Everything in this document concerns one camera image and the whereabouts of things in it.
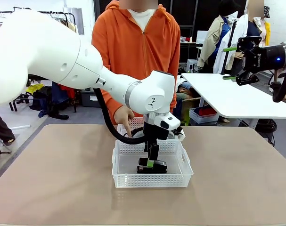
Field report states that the grey Campus pencil case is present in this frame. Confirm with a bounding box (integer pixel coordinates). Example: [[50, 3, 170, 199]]
[[129, 127, 179, 140]]

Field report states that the white hanging shirt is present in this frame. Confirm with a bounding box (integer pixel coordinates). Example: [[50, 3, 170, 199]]
[[214, 13, 250, 74]]

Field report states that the background person in navy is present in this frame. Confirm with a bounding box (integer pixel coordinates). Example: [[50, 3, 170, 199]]
[[247, 0, 272, 48]]

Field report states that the black stapler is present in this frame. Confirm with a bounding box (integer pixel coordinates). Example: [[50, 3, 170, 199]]
[[136, 158, 168, 174]]

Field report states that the dark clothes pile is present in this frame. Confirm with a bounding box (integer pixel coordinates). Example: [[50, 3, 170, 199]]
[[29, 85, 70, 120]]

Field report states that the white perforated plastic basket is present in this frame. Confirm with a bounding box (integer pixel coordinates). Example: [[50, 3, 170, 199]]
[[111, 138, 194, 188], [116, 116, 181, 142]]

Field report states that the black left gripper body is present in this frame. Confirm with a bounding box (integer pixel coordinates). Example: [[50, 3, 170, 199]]
[[142, 122, 169, 146]]

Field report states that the grey desktop box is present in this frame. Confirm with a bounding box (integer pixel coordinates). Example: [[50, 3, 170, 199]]
[[187, 59, 201, 73]]

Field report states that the white basket with red cloth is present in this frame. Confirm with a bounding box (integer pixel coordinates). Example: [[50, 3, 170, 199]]
[[189, 106, 221, 124]]

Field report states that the yellow cloth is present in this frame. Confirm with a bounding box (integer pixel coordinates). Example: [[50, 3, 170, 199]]
[[25, 83, 45, 95]]

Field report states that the white background table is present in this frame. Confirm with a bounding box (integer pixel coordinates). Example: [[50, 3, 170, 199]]
[[181, 72, 286, 129]]

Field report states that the person in orange hoodie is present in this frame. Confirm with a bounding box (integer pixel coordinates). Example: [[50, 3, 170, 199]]
[[91, 0, 181, 126]]

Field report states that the black bag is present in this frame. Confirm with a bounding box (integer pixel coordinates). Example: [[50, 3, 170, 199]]
[[257, 118, 278, 142]]

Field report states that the mannequin in beige coat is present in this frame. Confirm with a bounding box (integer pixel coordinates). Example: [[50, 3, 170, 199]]
[[200, 1, 239, 74]]

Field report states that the person's right hand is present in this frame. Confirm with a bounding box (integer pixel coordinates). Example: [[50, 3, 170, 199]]
[[113, 105, 135, 135]]

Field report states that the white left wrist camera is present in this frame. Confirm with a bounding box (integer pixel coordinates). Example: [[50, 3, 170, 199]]
[[174, 128, 187, 142]]

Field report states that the grey storage bin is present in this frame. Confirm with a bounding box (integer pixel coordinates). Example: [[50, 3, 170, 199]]
[[80, 89, 101, 108]]

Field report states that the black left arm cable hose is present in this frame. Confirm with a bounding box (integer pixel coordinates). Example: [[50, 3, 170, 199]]
[[93, 87, 147, 145]]

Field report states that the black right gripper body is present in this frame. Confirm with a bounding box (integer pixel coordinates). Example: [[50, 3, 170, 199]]
[[243, 44, 286, 73]]

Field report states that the red hanging garment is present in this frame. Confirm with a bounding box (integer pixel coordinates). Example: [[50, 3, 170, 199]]
[[59, 84, 76, 98]]

